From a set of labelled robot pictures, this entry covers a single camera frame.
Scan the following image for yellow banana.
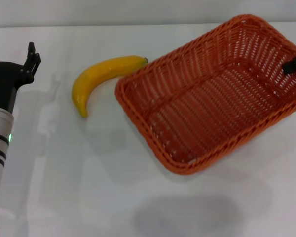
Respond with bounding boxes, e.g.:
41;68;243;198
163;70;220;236
72;55;148;119

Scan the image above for orange woven plastic basket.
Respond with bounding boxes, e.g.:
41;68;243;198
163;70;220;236
114;14;296;176

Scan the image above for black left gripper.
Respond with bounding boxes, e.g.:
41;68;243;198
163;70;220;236
0;40;42;115

